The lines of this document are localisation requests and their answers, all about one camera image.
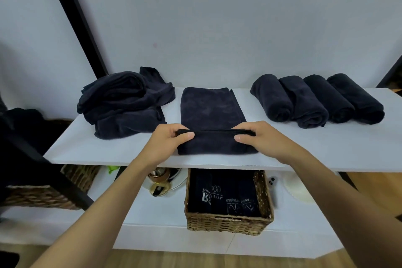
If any copper and gold bottle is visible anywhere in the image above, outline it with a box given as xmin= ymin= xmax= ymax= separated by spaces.
xmin=148 ymin=167 xmax=172 ymax=197

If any person's right hand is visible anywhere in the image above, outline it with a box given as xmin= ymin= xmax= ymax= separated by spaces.
xmin=234 ymin=121 xmax=304 ymax=165

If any person's left forearm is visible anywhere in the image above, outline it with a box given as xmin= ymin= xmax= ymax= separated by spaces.
xmin=30 ymin=155 xmax=164 ymax=268

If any white remote controller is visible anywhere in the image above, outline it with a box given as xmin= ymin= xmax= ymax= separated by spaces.
xmin=268 ymin=176 xmax=279 ymax=209

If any pile of unfolded dark towels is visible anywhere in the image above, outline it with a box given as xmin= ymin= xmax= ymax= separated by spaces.
xmin=77 ymin=66 xmax=176 ymax=140

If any rolled dark navy towel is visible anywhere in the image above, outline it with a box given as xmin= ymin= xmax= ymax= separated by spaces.
xmin=303 ymin=74 xmax=356 ymax=124
xmin=327 ymin=73 xmax=385 ymax=125
xmin=250 ymin=74 xmax=294 ymax=123
xmin=278 ymin=76 xmax=330 ymax=129

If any black cloth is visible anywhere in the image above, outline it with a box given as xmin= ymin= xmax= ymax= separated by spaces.
xmin=0 ymin=93 xmax=51 ymax=165

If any white round pad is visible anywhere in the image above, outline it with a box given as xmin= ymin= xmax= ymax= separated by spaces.
xmin=282 ymin=172 xmax=315 ymax=204

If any folded black printed towel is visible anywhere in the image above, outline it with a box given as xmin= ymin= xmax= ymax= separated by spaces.
xmin=210 ymin=170 xmax=229 ymax=215
xmin=225 ymin=171 xmax=244 ymax=216
xmin=188 ymin=169 xmax=213 ymax=214
xmin=239 ymin=172 xmax=262 ymax=217

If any black metal frame bar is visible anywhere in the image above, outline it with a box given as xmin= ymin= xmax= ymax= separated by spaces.
xmin=0 ymin=114 xmax=95 ymax=212

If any person's left hand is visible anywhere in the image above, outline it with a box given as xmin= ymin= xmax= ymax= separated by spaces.
xmin=138 ymin=123 xmax=195 ymax=170

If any small wicker basket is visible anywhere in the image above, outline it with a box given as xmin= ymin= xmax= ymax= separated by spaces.
xmin=184 ymin=169 xmax=274 ymax=236

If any large wicker basket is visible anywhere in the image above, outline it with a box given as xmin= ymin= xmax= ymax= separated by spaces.
xmin=0 ymin=164 xmax=101 ymax=210

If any dark navy towel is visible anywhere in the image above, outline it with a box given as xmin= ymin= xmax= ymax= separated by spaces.
xmin=303 ymin=74 xmax=356 ymax=124
xmin=327 ymin=73 xmax=385 ymax=125
xmin=250 ymin=74 xmax=294 ymax=123
xmin=278 ymin=76 xmax=330 ymax=129
xmin=177 ymin=87 xmax=259 ymax=155

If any black metal frame post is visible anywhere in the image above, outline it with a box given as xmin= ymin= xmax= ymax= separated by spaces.
xmin=41 ymin=0 xmax=109 ymax=79

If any person's right forearm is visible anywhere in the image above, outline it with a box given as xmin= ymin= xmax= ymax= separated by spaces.
xmin=283 ymin=148 xmax=402 ymax=268

